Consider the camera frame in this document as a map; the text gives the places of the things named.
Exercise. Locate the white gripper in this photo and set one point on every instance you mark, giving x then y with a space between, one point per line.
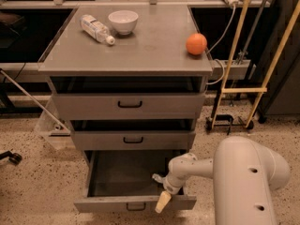
171 184

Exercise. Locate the grey drawer cabinet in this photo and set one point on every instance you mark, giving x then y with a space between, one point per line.
152 60

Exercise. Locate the grey top drawer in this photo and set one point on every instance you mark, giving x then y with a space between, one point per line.
127 106

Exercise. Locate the grey bottom drawer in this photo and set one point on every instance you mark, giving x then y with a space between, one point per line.
121 181

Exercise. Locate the grey metal pole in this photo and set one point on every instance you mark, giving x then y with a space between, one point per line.
242 54

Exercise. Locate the orange fruit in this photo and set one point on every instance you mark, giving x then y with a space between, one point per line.
196 44

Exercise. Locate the black clamp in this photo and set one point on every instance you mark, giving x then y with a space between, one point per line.
227 121

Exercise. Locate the grey drawer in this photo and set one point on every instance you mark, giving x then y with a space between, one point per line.
132 140
121 181
127 106

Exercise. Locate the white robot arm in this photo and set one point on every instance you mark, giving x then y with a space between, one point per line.
244 174

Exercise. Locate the black chair caster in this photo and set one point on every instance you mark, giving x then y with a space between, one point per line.
14 158

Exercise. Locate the clear plastic water bottle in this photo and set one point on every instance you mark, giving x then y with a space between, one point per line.
96 29

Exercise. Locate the white ceramic bowl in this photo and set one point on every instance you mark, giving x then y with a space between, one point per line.
123 21

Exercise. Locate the grey metal rod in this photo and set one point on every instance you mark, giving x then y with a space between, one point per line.
53 117

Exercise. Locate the grey middle drawer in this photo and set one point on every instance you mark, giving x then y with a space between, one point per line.
132 140

